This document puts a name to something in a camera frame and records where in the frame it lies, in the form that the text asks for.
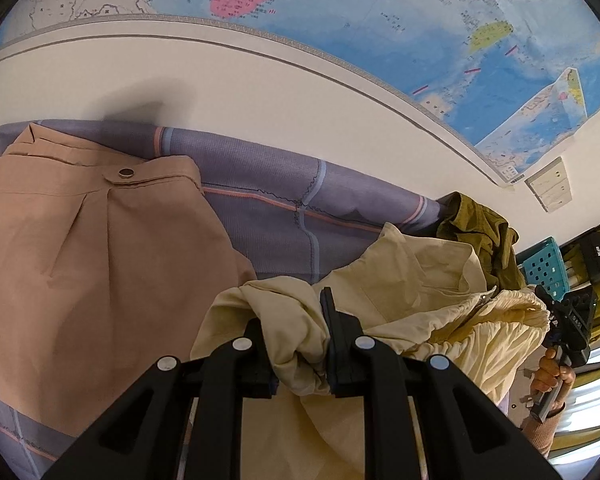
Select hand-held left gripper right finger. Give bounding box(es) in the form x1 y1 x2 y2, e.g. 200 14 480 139
319 287 563 480

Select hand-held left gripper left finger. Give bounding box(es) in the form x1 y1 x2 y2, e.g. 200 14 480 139
40 317 281 480

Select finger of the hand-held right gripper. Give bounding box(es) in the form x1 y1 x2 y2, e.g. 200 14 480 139
534 285 562 322

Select cream jacket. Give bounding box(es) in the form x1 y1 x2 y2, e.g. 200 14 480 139
177 222 552 480

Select tan brown shorts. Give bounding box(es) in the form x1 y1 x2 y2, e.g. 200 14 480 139
0 122 258 438

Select person's right hand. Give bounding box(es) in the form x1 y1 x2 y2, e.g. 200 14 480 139
529 347 578 402

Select teal perforated plastic basket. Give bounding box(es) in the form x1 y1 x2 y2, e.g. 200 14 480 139
522 240 569 306

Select black hanging bag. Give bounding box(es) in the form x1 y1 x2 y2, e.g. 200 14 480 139
578 232 600 284

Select olive brown garment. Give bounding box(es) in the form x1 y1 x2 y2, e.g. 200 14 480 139
436 191 527 291

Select purple plaid bed sheet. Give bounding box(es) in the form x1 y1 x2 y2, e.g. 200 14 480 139
0 119 443 480

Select white wall plate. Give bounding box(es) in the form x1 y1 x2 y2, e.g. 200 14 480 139
541 189 574 214

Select colourful wall map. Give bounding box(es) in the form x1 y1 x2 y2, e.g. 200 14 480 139
0 0 600 189

